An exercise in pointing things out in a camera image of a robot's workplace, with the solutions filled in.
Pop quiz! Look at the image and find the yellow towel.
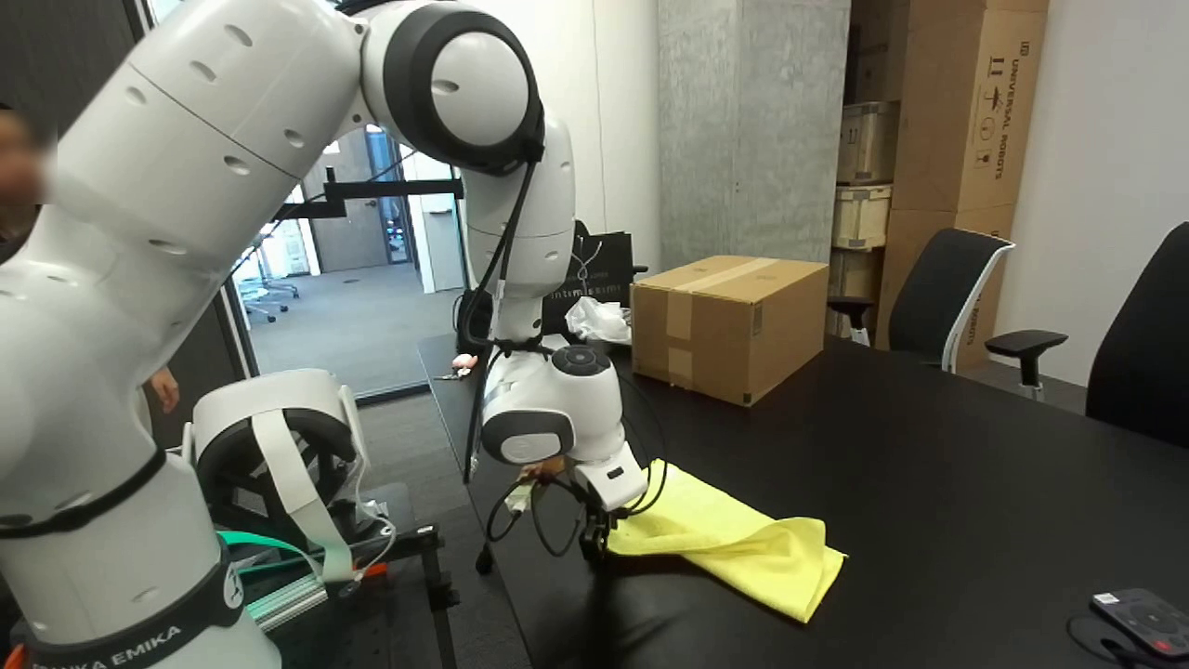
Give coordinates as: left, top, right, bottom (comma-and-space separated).
602, 459, 854, 630

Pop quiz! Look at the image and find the black stand pole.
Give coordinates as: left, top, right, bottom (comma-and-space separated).
369, 522, 464, 669

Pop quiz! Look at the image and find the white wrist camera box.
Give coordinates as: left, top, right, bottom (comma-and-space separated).
570, 451, 649, 514

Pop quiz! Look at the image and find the green cable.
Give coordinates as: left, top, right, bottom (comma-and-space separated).
213, 524, 401, 630

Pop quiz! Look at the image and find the black chair with white frame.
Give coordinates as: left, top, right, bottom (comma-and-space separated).
823, 225, 1019, 374

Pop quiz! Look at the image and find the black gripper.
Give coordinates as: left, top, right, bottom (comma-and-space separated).
576, 493, 635, 564

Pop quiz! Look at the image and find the white VR headset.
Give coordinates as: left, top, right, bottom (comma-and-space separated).
182, 363, 401, 588

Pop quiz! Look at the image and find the black remote control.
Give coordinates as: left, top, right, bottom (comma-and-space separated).
1084, 585, 1189, 662

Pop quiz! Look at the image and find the large black mesh office chair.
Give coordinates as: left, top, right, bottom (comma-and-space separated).
984, 221, 1189, 452

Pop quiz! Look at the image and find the white crumpled bag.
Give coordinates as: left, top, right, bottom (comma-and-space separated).
565, 294, 635, 355

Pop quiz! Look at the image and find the black horizontal mount bar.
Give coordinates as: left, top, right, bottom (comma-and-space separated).
272, 163, 467, 226

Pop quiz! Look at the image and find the person hand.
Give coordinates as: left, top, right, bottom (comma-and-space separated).
143, 361, 184, 420

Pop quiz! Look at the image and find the tall brown cardboard box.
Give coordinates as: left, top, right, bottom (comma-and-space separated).
873, 0, 1050, 355

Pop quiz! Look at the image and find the beige storage box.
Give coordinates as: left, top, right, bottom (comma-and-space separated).
832, 182, 895, 258
835, 96, 900, 186

